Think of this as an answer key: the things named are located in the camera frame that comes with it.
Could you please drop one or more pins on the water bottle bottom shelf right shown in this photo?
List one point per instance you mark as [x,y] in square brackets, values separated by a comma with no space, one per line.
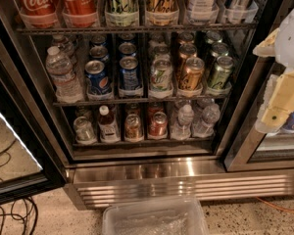
[204,126]

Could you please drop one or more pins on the brown tea bottle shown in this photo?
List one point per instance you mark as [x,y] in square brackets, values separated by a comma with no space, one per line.
[109,129]

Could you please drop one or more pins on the white top shelf can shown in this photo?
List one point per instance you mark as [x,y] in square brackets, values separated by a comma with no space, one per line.
[201,11]

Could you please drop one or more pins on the silver top shelf can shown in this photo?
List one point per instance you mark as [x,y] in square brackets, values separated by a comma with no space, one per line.
[236,11]

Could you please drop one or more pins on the water bottle bottom shelf left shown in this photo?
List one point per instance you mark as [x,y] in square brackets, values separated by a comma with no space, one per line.
[181,128]

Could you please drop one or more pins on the rear water bottle middle shelf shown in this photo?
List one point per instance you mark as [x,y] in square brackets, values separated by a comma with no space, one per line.
[64,44]

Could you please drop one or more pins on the open fridge glass door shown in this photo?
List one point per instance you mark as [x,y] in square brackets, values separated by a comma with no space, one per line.
[26,168]

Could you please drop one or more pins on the water bottle shelf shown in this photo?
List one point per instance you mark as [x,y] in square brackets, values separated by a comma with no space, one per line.
[204,126]
[64,44]
[181,128]
[61,71]

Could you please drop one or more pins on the red coca-cola can left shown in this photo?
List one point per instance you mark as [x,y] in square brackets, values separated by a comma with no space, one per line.
[38,13]

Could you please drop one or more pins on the green la croix can front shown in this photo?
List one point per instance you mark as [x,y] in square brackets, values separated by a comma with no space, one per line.
[220,73]

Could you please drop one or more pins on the blue pepsi can front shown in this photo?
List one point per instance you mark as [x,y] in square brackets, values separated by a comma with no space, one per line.
[97,78]

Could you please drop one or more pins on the yellow la croix top can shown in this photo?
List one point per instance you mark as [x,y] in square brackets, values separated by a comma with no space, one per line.
[161,12]

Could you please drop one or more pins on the red can bottom shelf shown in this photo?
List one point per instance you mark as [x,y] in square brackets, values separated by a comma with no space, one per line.
[158,126]

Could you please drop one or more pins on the white la croix can behind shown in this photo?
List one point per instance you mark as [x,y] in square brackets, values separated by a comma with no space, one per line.
[161,52]

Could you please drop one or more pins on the red coca-cola can right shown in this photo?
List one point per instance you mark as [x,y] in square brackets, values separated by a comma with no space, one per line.
[80,13]

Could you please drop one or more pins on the orange la croix can front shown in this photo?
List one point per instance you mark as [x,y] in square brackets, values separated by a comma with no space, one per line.
[191,74]

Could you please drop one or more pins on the white green la croix can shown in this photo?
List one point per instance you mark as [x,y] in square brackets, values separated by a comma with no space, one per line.
[161,75]

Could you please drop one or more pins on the steel fridge bottom grille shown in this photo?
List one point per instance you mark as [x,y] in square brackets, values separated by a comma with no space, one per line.
[99,185]

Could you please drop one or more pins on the blue pepsi can second row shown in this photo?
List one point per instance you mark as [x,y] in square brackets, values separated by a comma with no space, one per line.
[99,53]

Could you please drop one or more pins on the orange la croix can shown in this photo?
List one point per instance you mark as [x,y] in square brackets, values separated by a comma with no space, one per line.
[185,51]
[191,74]

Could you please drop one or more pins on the red coca-cola can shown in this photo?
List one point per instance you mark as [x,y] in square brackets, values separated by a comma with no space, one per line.
[38,13]
[80,13]

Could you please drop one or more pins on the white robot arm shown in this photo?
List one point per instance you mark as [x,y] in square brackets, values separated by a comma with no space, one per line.
[284,54]

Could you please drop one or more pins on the front water bottle middle shelf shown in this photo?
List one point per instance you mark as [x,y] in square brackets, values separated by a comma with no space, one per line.
[61,71]

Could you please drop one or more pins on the green la croix can behind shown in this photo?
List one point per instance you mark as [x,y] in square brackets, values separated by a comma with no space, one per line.
[217,49]

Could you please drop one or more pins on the orange la croix can behind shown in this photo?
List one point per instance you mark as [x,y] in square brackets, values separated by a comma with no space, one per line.
[185,51]

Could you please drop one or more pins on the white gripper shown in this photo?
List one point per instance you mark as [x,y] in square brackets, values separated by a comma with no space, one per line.
[292,39]

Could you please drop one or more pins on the orange can bottom shelf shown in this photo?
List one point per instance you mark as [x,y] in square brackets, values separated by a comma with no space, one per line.
[132,127]

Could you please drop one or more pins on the clear plastic bin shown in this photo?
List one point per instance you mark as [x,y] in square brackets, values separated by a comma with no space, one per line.
[161,216]

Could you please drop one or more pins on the silver can bottom shelf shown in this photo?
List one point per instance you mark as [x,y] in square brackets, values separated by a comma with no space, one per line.
[84,132]

